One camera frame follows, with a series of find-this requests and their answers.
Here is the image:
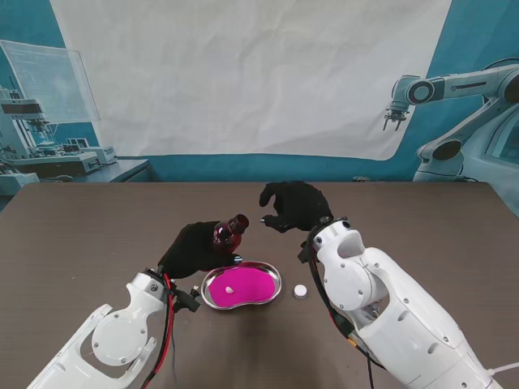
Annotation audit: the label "red transparent sample bottle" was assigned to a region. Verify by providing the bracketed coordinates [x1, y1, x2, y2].
[212, 213, 249, 254]

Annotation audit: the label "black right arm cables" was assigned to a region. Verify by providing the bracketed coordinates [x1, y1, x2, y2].
[306, 230, 390, 389]

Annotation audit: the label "red black left arm cables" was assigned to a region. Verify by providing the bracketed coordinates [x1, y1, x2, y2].
[137, 271, 179, 389]

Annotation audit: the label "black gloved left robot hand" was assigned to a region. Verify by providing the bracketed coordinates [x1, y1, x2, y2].
[157, 220, 244, 280]

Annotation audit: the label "steel kidney-shaped tray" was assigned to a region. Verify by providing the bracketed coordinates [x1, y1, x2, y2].
[200, 261, 284, 312]

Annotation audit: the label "blue lab print banner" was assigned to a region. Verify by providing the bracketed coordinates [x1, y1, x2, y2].
[0, 0, 519, 212]

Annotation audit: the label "white wrinkled backdrop sheet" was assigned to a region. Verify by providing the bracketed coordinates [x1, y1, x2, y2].
[49, 0, 453, 162]

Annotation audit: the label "magenta tray liner pad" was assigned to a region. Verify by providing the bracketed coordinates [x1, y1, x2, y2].
[208, 266, 276, 308]

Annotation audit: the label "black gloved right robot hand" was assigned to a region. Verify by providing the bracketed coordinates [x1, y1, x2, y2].
[258, 181, 336, 234]

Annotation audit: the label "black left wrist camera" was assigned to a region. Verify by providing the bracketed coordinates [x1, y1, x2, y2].
[174, 285, 202, 313]

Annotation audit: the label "white zip tie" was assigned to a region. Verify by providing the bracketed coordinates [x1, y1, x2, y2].
[486, 362, 519, 376]

